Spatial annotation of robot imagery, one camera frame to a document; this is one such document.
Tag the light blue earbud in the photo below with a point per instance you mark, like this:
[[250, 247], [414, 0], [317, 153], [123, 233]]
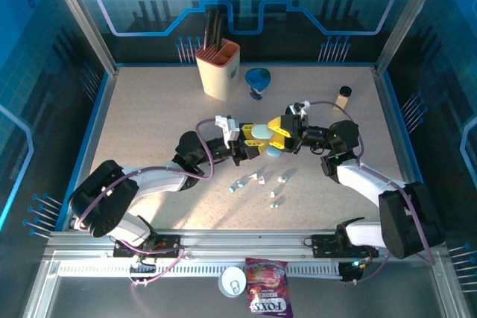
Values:
[[240, 184], [232, 188]]

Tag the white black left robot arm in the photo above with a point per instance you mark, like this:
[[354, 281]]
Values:
[[160, 184]]

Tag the blue globe print cup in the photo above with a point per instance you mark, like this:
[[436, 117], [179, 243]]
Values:
[[257, 76]]

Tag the small bottle black cap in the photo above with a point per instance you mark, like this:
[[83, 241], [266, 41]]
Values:
[[343, 96]]

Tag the beige knife block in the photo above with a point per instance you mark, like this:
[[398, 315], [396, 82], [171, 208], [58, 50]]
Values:
[[220, 76]]

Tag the white tin can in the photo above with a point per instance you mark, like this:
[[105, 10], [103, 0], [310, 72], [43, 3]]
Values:
[[232, 280]]

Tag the purple candy bag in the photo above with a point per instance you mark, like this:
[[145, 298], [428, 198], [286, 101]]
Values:
[[266, 284]]

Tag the black electronics box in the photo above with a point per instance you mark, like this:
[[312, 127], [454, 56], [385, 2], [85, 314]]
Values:
[[350, 273]]

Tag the aluminium side rail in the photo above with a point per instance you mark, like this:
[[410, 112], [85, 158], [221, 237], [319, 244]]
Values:
[[394, 135], [96, 135]]

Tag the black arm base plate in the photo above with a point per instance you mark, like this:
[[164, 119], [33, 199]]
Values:
[[324, 249], [171, 240]]

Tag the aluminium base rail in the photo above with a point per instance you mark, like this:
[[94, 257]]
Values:
[[242, 241]]

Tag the aluminium frame post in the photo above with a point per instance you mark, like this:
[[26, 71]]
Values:
[[408, 16], [82, 16]]

